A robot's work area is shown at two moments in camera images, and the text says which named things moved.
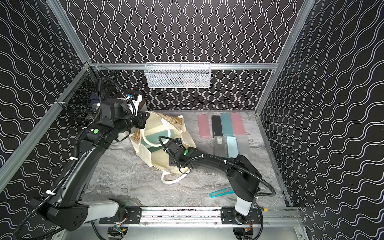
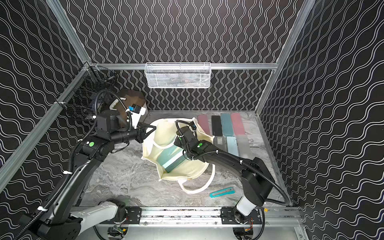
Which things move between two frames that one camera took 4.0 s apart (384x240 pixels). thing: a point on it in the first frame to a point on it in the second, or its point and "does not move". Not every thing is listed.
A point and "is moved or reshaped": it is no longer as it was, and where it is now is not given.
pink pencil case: (237, 123) does not move
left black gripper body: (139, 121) to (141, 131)
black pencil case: (217, 126) does not move
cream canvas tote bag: (146, 141) is moved or reshaped
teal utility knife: (221, 192) does not move
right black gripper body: (173, 162) to (178, 142)
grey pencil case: (220, 148) does not move
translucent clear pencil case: (243, 146) does not move
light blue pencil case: (232, 147) does not move
